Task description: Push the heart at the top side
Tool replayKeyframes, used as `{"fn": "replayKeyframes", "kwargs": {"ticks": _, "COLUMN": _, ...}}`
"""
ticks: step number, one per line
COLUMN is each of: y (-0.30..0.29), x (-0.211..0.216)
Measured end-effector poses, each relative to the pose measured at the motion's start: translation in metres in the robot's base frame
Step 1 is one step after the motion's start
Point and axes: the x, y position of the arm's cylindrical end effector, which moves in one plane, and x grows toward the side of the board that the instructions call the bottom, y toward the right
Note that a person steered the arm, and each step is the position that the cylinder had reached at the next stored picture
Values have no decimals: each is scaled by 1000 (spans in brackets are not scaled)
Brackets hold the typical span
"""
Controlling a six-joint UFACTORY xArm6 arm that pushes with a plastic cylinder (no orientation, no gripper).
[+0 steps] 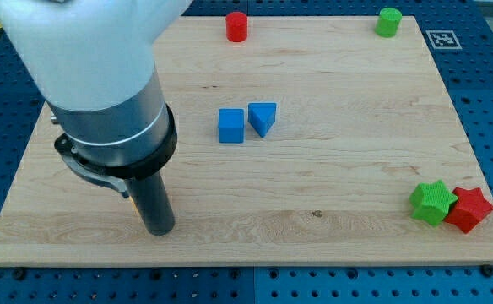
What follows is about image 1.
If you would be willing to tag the blue cube block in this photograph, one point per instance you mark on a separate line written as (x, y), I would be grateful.
(231, 125)

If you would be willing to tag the light wooden board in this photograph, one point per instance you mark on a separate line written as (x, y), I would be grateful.
(361, 120)

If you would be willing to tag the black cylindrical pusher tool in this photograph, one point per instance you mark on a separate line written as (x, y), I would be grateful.
(152, 203)

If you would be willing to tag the white fiducial marker tag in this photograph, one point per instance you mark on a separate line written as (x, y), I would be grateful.
(443, 40)

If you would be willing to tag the red cylinder block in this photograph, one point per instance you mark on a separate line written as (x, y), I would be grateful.
(236, 26)

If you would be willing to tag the red star block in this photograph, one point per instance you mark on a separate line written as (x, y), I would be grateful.
(469, 210)

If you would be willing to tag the green cylinder block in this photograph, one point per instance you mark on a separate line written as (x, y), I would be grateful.
(388, 22)

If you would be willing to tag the blue triangle block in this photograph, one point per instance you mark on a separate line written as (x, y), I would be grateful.
(262, 116)

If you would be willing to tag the green star block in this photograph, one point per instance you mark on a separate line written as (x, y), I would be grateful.
(431, 202)

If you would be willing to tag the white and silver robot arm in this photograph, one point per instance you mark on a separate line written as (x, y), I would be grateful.
(93, 62)

